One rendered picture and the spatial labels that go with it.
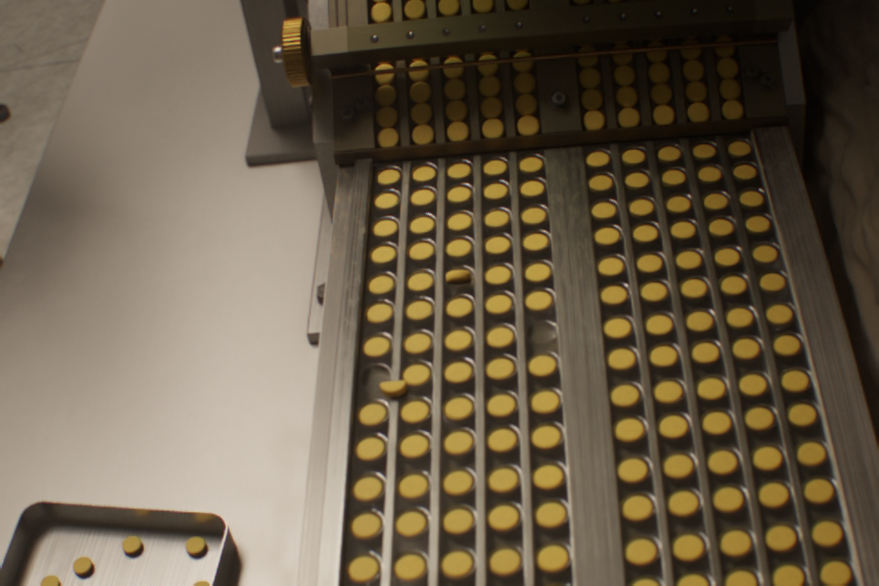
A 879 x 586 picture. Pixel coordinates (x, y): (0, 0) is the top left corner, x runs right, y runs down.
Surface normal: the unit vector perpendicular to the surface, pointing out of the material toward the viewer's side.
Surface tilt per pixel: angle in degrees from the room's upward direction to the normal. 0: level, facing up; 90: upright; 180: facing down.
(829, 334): 0
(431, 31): 38
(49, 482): 0
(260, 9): 90
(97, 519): 90
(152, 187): 0
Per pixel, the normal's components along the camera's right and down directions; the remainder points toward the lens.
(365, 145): -0.11, -0.16
